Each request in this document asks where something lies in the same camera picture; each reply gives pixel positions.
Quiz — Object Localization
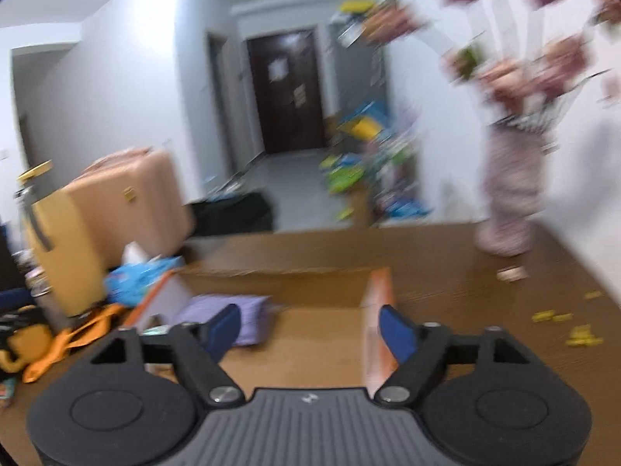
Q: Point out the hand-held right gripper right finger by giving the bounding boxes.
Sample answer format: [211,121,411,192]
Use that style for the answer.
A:
[373,305,534,406]

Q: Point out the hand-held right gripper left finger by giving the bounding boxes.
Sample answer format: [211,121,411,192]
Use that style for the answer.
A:
[90,303,246,409]

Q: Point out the purple tissue packet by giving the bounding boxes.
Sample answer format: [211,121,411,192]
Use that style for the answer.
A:
[172,294,272,348]

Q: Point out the orange cardboard box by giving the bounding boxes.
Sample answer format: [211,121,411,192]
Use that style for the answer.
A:
[123,266,399,394]

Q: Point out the blue tissue packet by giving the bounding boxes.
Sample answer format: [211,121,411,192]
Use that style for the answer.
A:
[104,245,185,306]

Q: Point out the black floor bag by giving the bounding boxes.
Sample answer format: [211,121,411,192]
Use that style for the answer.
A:
[187,193,275,238]

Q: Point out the pink suitcase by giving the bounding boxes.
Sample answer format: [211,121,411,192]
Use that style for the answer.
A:
[63,148,195,273]

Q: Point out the pile of colourful floor clutter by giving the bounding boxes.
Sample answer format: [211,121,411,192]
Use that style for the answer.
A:
[317,102,432,226]

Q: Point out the orange cloth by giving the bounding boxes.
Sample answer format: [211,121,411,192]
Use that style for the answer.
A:
[22,303,141,382]

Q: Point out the pink ribbed vase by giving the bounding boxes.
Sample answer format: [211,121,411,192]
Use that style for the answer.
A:
[478,121,549,256]

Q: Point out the scattered yellow petals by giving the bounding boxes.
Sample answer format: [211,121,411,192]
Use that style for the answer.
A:
[531,291,605,348]

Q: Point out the yellow mug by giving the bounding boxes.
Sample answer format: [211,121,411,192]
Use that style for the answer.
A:
[0,324,53,374]

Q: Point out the black paper bag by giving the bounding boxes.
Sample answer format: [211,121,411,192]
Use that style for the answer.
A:
[0,226,20,297]

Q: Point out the dark brown door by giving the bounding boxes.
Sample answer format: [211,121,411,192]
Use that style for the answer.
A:
[246,29,327,155]

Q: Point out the dried pink roses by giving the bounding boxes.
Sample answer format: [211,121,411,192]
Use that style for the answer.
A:
[427,0,621,127]

